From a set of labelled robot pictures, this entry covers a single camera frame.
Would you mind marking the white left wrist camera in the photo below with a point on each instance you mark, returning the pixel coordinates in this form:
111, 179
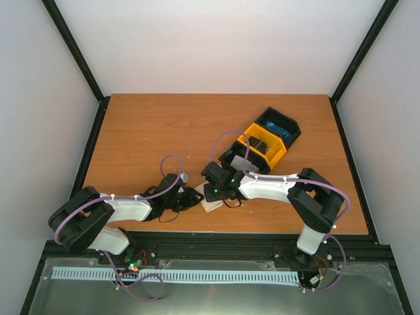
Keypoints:
183, 183

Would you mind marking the black card stack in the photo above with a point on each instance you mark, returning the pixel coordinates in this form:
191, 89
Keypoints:
259, 145

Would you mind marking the beige card holder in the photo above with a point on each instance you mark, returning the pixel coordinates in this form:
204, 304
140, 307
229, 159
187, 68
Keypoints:
207, 206

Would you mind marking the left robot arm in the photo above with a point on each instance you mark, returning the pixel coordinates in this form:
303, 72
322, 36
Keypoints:
81, 223

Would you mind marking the black frame post right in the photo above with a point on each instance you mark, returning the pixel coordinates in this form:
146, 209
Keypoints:
372, 34

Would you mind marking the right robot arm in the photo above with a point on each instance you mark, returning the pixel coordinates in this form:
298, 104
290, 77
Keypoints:
319, 204

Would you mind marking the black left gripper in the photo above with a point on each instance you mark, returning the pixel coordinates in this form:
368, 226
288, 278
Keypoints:
191, 201

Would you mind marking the yellow middle card bin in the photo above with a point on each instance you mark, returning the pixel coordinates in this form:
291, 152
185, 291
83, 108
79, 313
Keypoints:
277, 148

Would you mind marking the black card bin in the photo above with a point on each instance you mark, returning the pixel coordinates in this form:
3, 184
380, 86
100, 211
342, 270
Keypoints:
237, 148
280, 125

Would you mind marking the black right card bin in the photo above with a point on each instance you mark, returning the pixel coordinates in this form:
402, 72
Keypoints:
280, 125

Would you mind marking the blue card stack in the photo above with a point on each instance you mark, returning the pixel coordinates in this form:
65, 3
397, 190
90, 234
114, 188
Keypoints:
277, 130

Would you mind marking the light blue cable duct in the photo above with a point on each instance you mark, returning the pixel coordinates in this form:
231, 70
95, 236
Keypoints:
179, 276

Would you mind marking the black front frame rail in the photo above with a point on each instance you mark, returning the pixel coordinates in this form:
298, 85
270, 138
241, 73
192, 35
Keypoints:
271, 248

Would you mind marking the black left card bin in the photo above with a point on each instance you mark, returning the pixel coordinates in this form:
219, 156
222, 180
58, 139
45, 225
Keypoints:
237, 148

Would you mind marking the white card stack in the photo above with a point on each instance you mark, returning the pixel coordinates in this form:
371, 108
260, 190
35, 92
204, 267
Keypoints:
240, 163

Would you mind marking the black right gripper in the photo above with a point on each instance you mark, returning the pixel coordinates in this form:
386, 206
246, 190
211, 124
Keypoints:
210, 197

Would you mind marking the black frame post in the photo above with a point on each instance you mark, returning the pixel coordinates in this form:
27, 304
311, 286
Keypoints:
372, 34
71, 44

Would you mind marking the black frame post left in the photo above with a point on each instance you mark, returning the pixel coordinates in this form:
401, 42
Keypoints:
71, 44

